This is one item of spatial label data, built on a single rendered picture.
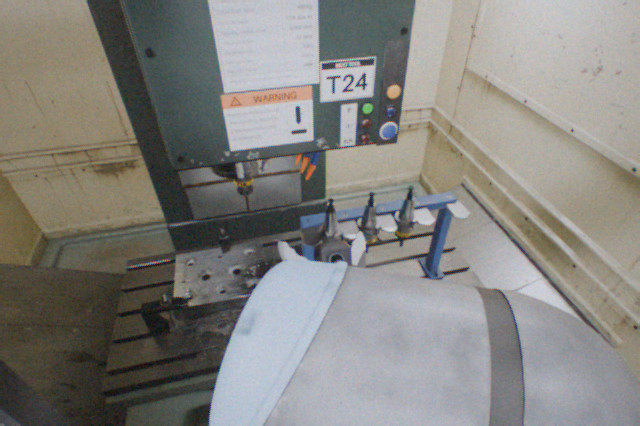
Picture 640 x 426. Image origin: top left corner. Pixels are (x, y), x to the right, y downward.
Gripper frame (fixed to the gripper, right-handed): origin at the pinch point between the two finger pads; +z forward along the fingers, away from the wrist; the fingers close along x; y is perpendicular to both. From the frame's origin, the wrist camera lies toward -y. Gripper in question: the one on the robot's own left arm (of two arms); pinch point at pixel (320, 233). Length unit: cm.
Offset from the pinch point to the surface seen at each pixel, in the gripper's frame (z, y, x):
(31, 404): -33.9, -17.8, -27.7
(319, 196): 83, 56, 12
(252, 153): 12.9, -10.3, -10.6
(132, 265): 53, 55, -61
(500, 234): 50, 60, 82
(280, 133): 13.3, -13.8, -5.1
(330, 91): 14.0, -20.7, 4.4
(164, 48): 12.0, -30.1, -21.2
